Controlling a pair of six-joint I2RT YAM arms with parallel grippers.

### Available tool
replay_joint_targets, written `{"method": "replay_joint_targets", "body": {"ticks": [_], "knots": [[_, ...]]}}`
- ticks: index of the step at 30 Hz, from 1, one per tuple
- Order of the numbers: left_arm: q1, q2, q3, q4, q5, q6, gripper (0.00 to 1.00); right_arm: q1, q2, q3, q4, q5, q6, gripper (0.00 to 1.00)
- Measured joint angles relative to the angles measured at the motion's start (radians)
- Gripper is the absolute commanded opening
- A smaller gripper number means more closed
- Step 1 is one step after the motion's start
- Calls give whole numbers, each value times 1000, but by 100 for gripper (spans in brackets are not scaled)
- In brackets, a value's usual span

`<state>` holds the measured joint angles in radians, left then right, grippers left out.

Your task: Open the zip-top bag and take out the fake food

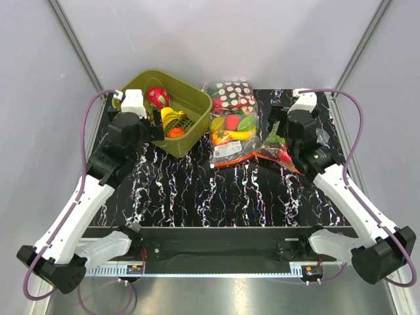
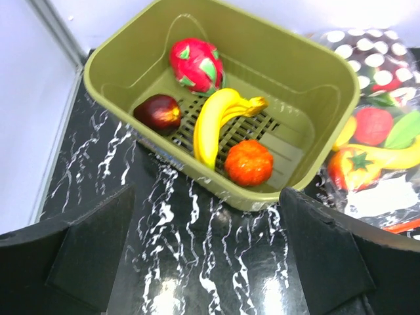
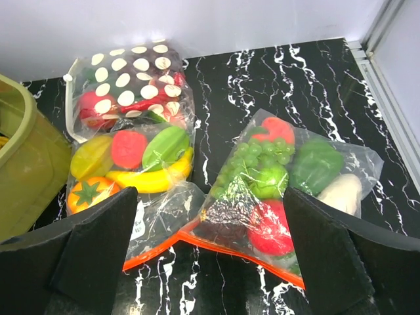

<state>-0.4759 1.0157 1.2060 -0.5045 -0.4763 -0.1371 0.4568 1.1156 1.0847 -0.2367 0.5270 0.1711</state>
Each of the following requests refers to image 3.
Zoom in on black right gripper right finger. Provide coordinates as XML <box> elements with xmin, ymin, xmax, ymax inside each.
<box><xmin>283</xmin><ymin>188</ymin><xmax>419</xmax><ymax>314</ymax></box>

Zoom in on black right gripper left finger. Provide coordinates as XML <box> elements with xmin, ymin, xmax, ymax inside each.
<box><xmin>1</xmin><ymin>187</ymin><xmax>137</xmax><ymax>314</ymax></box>

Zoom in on orange fake persimmon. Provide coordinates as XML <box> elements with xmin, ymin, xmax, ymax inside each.
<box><xmin>66</xmin><ymin>177</ymin><xmax>121</xmax><ymax>215</ymax></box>

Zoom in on yellow fake banana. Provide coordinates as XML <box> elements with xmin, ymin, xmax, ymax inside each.
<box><xmin>105</xmin><ymin>147</ymin><xmax>194</xmax><ymax>194</ymax></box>

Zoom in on clear orange-zip fruit bag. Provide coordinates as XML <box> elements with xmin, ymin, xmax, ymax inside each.
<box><xmin>66</xmin><ymin>123</ymin><xmax>204</xmax><ymax>270</ymax></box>

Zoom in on white fake garlic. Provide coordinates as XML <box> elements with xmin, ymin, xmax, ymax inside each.
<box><xmin>317</xmin><ymin>174</ymin><xmax>362</xmax><ymax>216</ymax></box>

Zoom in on red fake apple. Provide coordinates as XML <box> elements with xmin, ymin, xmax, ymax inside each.
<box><xmin>247</xmin><ymin>199</ymin><xmax>294</xmax><ymax>256</ymax></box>

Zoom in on green fake bell pepper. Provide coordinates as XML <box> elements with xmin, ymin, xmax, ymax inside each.
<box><xmin>289</xmin><ymin>138</ymin><xmax>344</xmax><ymax>196</ymax></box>

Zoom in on yellow fake starfruit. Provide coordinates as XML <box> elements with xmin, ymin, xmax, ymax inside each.
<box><xmin>70</xmin><ymin>135</ymin><xmax>114</xmax><ymax>181</ymax></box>

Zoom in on clear orange-zip vegetable bag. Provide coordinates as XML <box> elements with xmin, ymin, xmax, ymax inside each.
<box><xmin>179</xmin><ymin>109</ymin><xmax>384</xmax><ymax>287</ymax></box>

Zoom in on red fake fruit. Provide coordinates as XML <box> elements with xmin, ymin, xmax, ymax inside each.
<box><xmin>111</xmin><ymin>130</ymin><xmax>148</xmax><ymax>169</ymax></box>

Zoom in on green fake grapes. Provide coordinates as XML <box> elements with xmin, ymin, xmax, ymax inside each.
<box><xmin>210</xmin><ymin>137</ymin><xmax>295</xmax><ymax>200</ymax></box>

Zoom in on green fake starfruit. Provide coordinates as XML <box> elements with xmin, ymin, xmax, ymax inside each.
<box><xmin>142</xmin><ymin>126</ymin><xmax>190</xmax><ymax>171</ymax></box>

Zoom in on polka dot zip bag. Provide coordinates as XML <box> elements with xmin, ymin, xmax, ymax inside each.
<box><xmin>63</xmin><ymin>39</ymin><xmax>195</xmax><ymax>143</ymax></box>

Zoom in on olive green plastic bin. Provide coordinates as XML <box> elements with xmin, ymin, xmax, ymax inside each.
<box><xmin>1</xmin><ymin>76</ymin><xmax>72</xmax><ymax>240</ymax></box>

